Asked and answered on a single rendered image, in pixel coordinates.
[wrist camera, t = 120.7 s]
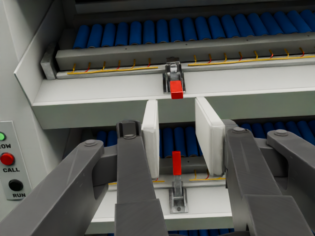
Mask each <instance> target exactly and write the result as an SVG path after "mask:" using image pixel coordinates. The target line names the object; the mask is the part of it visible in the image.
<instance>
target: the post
mask: <svg viewBox="0 0 315 236"><path fill-rule="evenodd" d="M55 1H56V5H57V8H58V11H59V14H60V17H61V20H62V23H63V27H64V29H67V25H66V20H65V15H64V9H63V4H62V0H55ZM52 2H53V0H0V121H13V124H14V128H15V132H16V135H17V138H18V142H19V145H20V149H21V152H22V156H23V159H24V163H25V166H26V170H27V173H28V176H29V179H30V184H31V187H32V190H33V189H34V188H35V187H36V186H37V185H38V184H39V183H40V182H41V181H42V180H43V179H44V178H45V177H46V176H47V175H48V174H49V173H50V172H51V171H52V170H53V169H54V168H55V167H56V166H57V165H58V164H59V163H60V162H61V161H62V158H63V154H64V150H65V147H66V143H67V139H68V135H69V131H70V128H59V129H42V127H41V125H40V123H39V121H38V119H37V117H36V115H35V113H34V112H33V110H32V108H31V106H30V104H29V102H28V100H27V98H26V97H25V95H24V93H23V91H22V89H21V87H20V85H19V83H18V81H17V79H16V78H15V76H14V71H15V70H16V68H17V66H18V64H19V62H20V60H21V59H22V57H23V55H24V53H25V51H26V49H27V48H28V46H29V44H30V42H31V40H32V38H33V37H34V35H35V33H36V31H37V29H38V28H39V26H40V24H41V22H42V20H43V18H44V16H45V14H46V12H47V11H48V9H49V7H50V5H51V3H52ZM22 200H23V199H7V198H6V195H5V192H4V189H3V187H2V184H1V181H0V222H1V221H2V220H3V219H4V218H5V217H6V216H7V215H8V214H9V213H10V212H11V211H12V210H13V209H14V208H15V207H16V206H17V205H18V204H19V203H20V202H21V201H22Z"/></svg>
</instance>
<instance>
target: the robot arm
mask: <svg viewBox="0 0 315 236"><path fill-rule="evenodd" d="M116 129H117V138H118V143H117V144H116V145H113V146H109V147H104V143H103V141H101V140H86V141H84V142H82V143H80V144H79V145H78V146H77V147H76V148H75V149H74V150H73V151H72V152H71V153H70V154H69V155H68V156H66V157H65V158H64V159H63V160H62V161H61V162H60V163H59V164H58V165H57V166H56V167H55V168H54V169H53V170H52V171H51V172H50V173H49V174H48V175H47V176H46V177H45V178H44V179H43V180H42V181H41V182H40V183H39V184H38V185H37V186H36V187H35V188H34V189H33V190H32V191H31V192H30V193H29V194H28V195H27V196H26V197H25V198H24V199H23V200H22V201H21V202H20V203H19V204H18V205H17V206H16V207H15V208H14V209H13V210H12V211H11V212H10V213H9V214H8V215H7V216H6V217H5V218H4V219H3V220H2V221H1V222H0V236H84V234H85V232H86V230H87V228H88V227H89V225H90V223H91V221H92V219H93V217H94V215H95V213H96V211H97V210H98V208H99V206H100V204H101V202H102V200H103V198H104V196H105V194H106V193H107V191H108V188H109V186H108V183H112V182H117V203H116V204H115V210H114V236H187V235H180V234H168V231H167V227H166V224H165V219H164V215H163V211H162V207H161V204H160V200H159V199H157V198H156V195H155V190H154V186H153V182H152V181H153V180H157V178H159V122H158V101H156V100H155V99H149V101H147V105H146V109H145V114H144V118H143V123H142V124H141V122H140V121H139V120H133V119H130V120H123V121H120V122H118V123H117V124H116ZM195 133H196V136H197V139H198V142H199V145H200V147H201V150H202V153H203V156H204V159H205V161H206V164H207V167H208V170H209V173H210V175H211V176H212V177H223V175H225V166H226V181H225V188H226V189H228V193H229V199H230V205H231V212H232V220H233V226H234V232H231V233H227V234H222V235H218V236H314V234H313V232H314V233H315V146H314V145H313V144H311V143H309V142H308V141H306V140H304V139H303V138H301V137H299V136H298V135H296V134H294V133H292V132H289V131H286V130H282V129H278V130H273V131H269V132H268V133H267V138H266V139H260V138H254V136H253V134H252V132H251V131H250V130H248V129H244V128H241V127H238V125H237V124H236V123H235V122H234V121H232V120H230V119H220V118H219V116H218V115H217V114H216V112H215V111H214V110H213V108H212V107H211V105H210V104H209V103H208V101H207V100H206V99H205V98H204V97H203V96H201V97H196V98H195ZM311 230H312V231H313V232H312V231H311Z"/></svg>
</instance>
